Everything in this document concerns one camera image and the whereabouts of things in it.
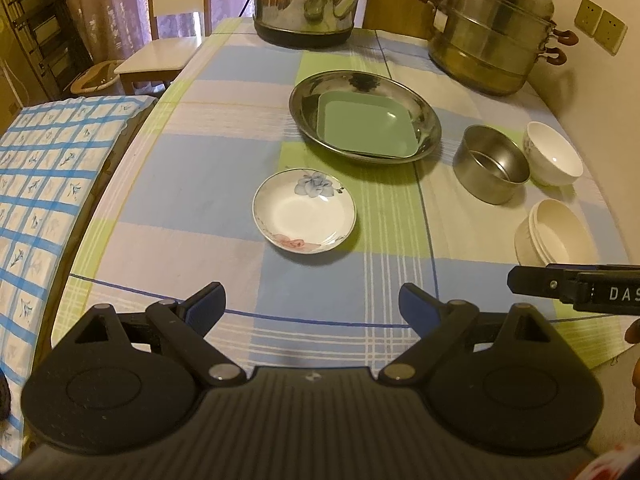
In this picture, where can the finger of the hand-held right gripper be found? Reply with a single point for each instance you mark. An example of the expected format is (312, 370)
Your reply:
(535, 280)

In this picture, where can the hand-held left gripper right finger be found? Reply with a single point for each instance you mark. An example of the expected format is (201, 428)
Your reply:
(415, 306)

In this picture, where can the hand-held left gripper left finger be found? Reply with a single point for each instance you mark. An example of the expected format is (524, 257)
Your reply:
(207, 304)

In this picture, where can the plain white bowl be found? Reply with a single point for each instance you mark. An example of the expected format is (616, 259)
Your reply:
(562, 230)
(525, 247)

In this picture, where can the stainless steel bowl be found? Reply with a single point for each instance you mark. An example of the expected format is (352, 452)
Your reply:
(492, 175)

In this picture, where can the person's right hand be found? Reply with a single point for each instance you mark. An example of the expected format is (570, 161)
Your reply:
(634, 332)

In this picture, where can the plaid tablecloth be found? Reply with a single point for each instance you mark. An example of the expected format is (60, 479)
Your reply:
(200, 185)

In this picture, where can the patterned white bowl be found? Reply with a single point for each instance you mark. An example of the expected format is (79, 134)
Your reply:
(552, 155)

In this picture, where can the small floral white plate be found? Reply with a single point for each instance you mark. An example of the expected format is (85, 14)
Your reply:
(300, 215)

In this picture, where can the green square plate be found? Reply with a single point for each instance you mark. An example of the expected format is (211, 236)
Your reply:
(367, 125)

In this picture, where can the blue checked white cloth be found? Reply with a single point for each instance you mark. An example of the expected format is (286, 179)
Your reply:
(45, 180)

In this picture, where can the large steel basin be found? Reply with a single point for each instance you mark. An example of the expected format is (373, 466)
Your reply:
(310, 105)

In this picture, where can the white wooden chair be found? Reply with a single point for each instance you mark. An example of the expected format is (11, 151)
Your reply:
(160, 57)

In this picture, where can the plastic basin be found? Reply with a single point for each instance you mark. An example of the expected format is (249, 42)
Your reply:
(95, 77)

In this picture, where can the stainless steel steamer pot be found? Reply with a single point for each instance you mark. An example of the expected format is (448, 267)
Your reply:
(490, 25)

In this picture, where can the purple curtain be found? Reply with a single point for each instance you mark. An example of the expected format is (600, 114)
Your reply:
(107, 5)

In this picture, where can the stainless steel kettle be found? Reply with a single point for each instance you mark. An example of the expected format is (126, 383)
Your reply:
(300, 0)

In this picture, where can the black metal rack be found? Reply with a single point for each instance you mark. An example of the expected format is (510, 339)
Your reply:
(40, 20)

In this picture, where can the wall outlet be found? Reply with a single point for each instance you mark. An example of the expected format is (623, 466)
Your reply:
(611, 32)
(587, 16)

